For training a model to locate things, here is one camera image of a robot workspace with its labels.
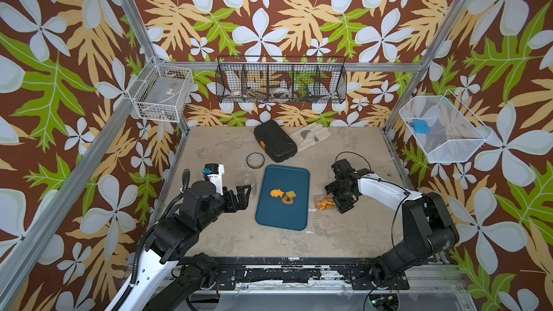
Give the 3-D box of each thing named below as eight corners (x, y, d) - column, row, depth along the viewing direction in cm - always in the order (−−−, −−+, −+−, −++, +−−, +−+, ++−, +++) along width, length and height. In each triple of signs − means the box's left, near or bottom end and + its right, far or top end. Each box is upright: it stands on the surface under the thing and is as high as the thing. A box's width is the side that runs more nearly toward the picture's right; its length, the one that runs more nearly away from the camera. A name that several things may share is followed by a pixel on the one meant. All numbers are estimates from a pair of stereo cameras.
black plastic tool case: (273, 166, 107) (273, 158, 101) (252, 133, 121) (251, 125, 115) (297, 155, 111) (298, 147, 106) (273, 125, 125) (273, 116, 120)
